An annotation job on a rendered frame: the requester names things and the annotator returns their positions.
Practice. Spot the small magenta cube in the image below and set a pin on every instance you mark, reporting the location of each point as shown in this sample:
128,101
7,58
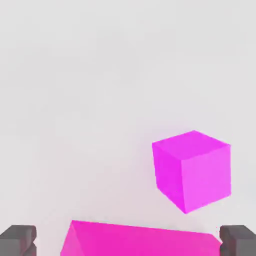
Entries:
192,172
140,242

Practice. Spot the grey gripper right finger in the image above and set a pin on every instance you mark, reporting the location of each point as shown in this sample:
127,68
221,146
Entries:
240,240

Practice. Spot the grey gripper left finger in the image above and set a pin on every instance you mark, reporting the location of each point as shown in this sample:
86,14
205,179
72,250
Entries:
16,238

